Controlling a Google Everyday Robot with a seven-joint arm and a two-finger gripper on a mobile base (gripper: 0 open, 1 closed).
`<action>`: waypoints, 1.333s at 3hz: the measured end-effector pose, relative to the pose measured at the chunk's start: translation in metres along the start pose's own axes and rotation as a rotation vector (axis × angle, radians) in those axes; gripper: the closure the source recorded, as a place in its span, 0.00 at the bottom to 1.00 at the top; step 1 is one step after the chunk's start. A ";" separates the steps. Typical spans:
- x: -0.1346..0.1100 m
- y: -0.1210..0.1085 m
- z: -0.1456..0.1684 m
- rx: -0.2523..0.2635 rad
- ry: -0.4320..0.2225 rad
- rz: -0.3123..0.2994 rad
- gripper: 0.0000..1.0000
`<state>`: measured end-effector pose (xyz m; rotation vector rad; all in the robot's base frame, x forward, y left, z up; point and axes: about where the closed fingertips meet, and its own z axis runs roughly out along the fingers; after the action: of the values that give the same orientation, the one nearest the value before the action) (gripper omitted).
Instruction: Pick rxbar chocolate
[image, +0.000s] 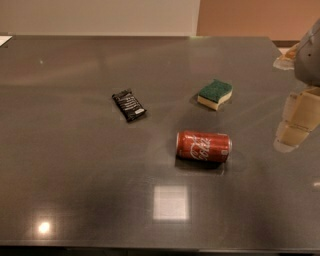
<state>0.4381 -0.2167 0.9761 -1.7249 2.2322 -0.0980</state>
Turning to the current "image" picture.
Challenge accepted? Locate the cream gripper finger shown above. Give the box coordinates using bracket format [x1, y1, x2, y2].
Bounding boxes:
[273, 44, 299, 70]
[274, 87, 320, 153]

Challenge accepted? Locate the black rxbar chocolate wrapper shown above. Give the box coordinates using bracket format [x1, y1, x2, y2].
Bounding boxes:
[112, 89, 147, 122]

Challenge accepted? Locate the green and yellow sponge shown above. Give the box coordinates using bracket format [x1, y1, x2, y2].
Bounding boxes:
[197, 79, 233, 111]

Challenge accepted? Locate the red coca-cola can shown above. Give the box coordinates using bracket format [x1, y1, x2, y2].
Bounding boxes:
[176, 131, 232, 163]

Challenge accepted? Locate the white paper sheet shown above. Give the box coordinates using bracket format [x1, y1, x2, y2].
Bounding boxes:
[0, 36, 12, 47]

